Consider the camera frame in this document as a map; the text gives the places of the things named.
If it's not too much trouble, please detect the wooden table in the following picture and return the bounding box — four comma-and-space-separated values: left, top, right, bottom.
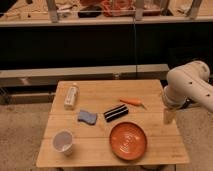
35, 79, 191, 169

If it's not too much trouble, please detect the black cable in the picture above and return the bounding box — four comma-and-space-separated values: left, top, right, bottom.
133, 16, 139, 80

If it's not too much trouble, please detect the white paper cup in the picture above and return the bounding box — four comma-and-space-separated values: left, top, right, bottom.
52, 130, 73, 155

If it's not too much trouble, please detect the orange ceramic bowl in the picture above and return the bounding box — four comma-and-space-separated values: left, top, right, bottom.
109, 122, 147, 161

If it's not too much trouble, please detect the white plastic bottle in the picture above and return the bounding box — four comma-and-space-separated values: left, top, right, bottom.
64, 83, 79, 110

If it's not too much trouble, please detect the black white striped block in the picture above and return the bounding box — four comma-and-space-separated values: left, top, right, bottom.
104, 104, 129, 122

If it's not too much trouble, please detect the long wooden bench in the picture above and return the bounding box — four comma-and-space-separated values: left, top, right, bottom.
0, 64, 169, 87

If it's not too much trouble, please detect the blue sponge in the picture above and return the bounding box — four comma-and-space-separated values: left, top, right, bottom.
77, 110, 97, 125

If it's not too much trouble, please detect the red cloth in background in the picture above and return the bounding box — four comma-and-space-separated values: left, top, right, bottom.
101, 0, 135, 17

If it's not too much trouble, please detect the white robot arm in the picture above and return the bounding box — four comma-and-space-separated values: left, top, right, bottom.
162, 61, 213, 124

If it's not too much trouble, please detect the orange toy carrot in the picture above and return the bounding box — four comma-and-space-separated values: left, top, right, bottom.
119, 98, 146, 109

